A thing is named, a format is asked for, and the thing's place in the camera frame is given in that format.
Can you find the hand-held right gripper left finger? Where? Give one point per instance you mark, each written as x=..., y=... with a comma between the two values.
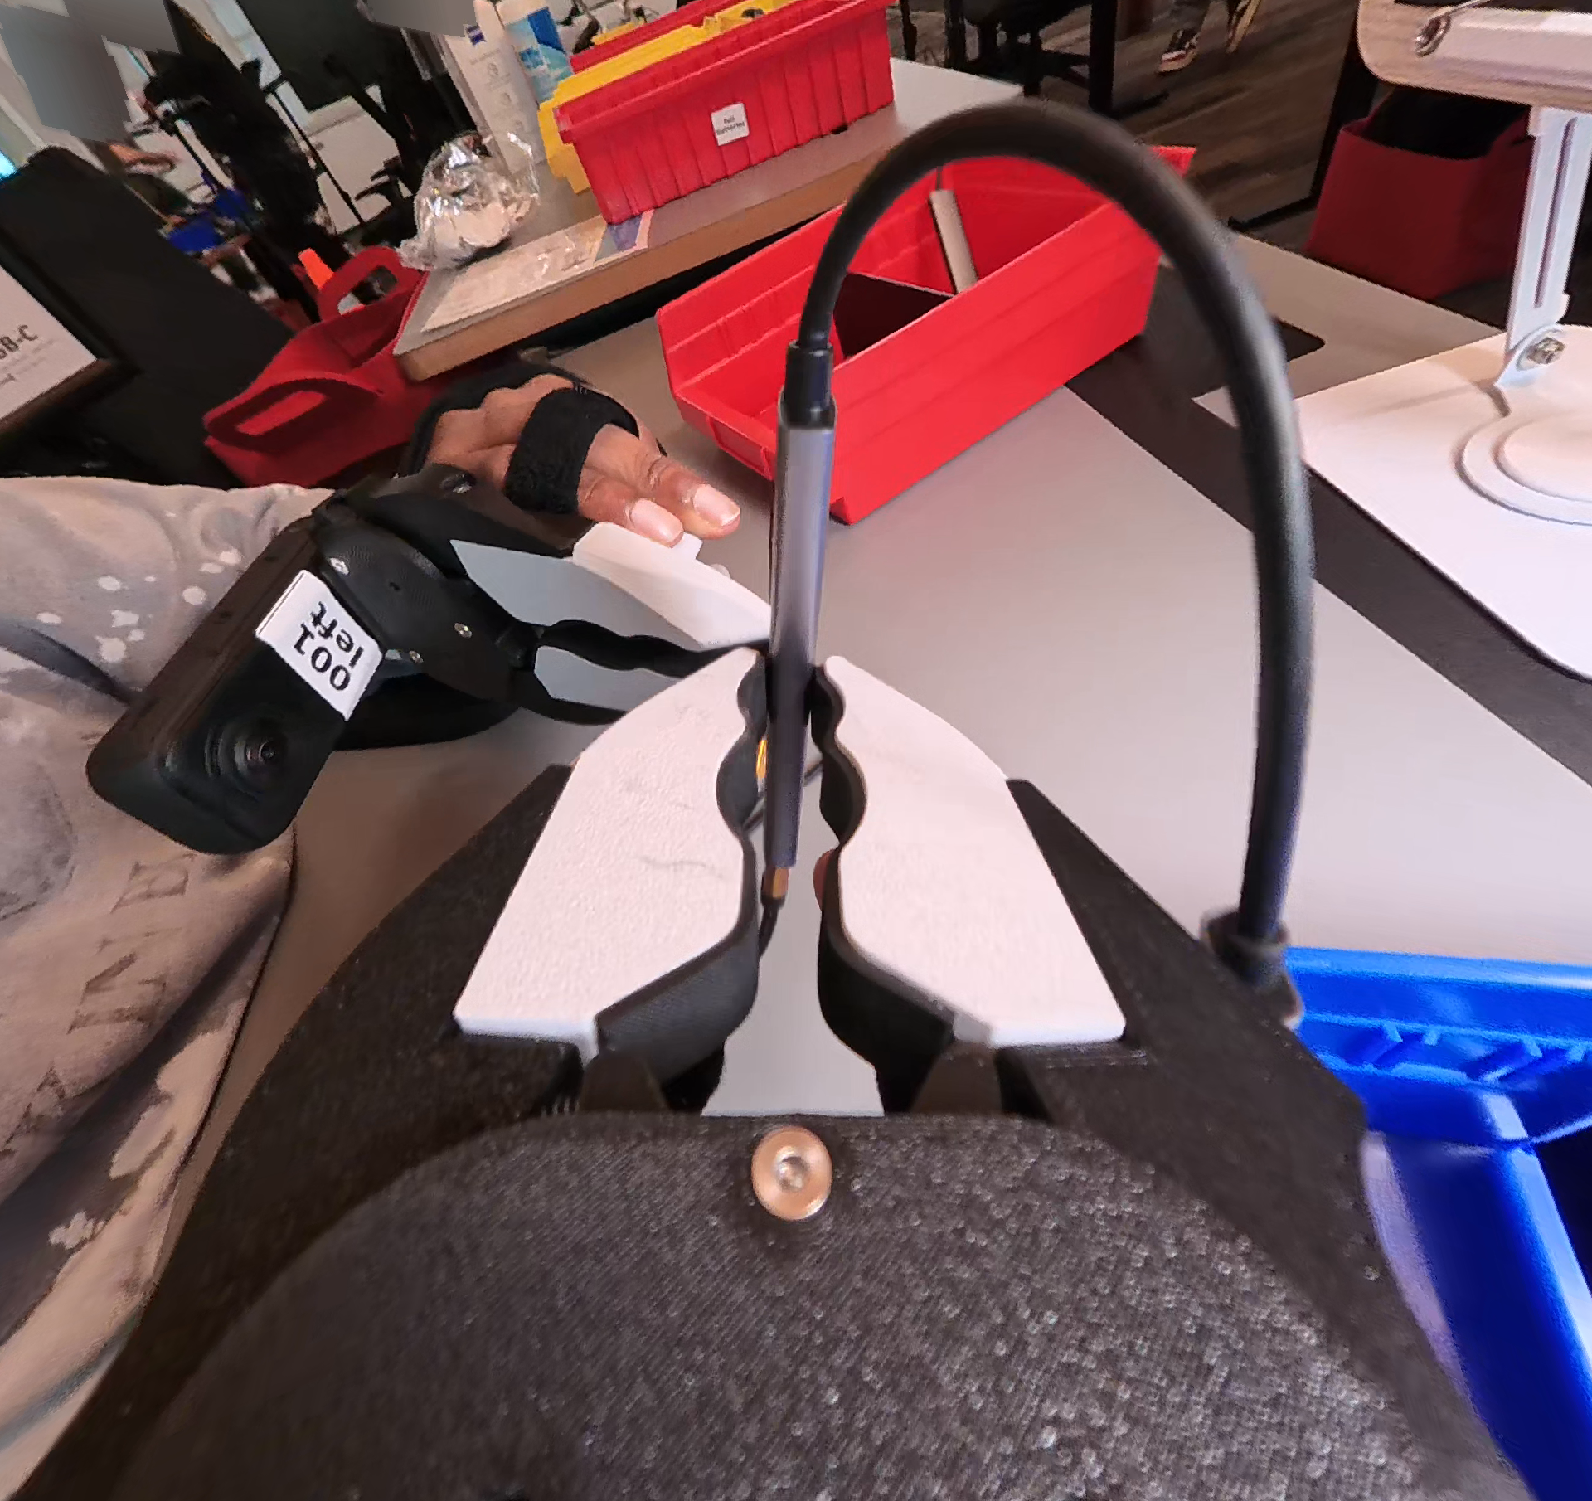
x=624, y=881

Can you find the wooden edge table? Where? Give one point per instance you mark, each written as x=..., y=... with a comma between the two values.
x=946, y=110

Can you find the silver foil bag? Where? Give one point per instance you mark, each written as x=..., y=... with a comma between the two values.
x=469, y=202

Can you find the black bin divider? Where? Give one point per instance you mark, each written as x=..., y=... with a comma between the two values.
x=890, y=314

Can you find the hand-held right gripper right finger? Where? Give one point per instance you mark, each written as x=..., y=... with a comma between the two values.
x=960, y=892

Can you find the yellow crate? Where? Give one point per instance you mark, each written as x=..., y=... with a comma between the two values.
x=563, y=152

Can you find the white carton box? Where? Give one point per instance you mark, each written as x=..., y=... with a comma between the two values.
x=492, y=83

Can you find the red tote bag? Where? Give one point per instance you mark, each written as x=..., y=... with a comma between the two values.
x=325, y=395

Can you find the blue plastic bin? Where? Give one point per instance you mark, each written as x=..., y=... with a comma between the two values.
x=1478, y=1103

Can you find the person's left hand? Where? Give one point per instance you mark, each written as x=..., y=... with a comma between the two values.
x=671, y=501

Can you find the person's torso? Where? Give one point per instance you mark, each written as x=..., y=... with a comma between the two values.
x=99, y=967

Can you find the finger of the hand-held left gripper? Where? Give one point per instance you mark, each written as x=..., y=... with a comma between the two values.
x=647, y=594
x=585, y=673

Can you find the small orange cone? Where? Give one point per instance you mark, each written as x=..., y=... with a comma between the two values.
x=315, y=267

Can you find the blue white wipes canister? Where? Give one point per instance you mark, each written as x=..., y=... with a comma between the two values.
x=535, y=41

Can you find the black framed white sign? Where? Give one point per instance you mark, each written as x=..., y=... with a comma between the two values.
x=37, y=357

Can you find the red plastic bin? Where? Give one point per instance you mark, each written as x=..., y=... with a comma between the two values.
x=946, y=408

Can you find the plain red crate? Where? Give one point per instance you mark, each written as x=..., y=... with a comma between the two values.
x=647, y=34

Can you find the red crate white label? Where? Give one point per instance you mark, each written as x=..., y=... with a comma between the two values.
x=771, y=123

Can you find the paper sheets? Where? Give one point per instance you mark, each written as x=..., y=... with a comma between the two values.
x=535, y=266

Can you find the person's left forearm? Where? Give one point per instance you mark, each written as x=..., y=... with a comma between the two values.
x=125, y=570

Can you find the black honeycomb pad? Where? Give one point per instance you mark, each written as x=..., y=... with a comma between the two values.
x=424, y=724

